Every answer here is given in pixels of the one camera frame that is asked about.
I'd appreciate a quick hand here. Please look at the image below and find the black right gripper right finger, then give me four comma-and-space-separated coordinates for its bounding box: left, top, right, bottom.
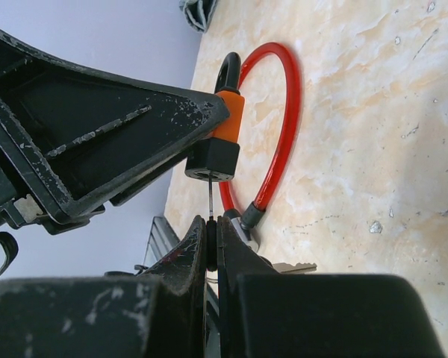
217, 218, 444, 357

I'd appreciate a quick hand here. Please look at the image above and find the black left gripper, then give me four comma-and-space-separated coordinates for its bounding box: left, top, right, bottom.
0, 29, 229, 269

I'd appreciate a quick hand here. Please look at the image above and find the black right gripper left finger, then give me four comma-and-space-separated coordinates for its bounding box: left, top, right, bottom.
0, 217, 206, 357

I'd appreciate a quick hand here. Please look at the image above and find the black head key bunch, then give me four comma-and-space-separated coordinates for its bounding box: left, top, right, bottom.
206, 177, 317, 274

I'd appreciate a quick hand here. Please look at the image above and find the orange black padlock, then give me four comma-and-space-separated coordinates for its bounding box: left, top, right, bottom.
184, 52, 245, 182

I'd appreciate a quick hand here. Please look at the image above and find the grey blue cloth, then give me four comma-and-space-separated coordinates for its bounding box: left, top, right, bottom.
178, 0, 218, 34

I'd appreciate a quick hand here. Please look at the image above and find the red cable lock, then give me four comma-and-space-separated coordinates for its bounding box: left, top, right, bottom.
218, 41, 303, 251

